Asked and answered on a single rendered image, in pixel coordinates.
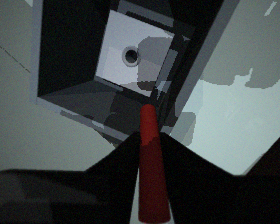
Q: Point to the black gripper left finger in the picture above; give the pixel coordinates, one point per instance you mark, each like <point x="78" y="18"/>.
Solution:
<point x="102" y="194"/>

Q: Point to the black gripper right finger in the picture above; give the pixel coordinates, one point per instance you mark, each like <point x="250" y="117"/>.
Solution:
<point x="200" y="192"/>

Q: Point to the dark red peg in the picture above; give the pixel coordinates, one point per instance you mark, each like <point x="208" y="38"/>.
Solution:
<point x="153" y="207"/>

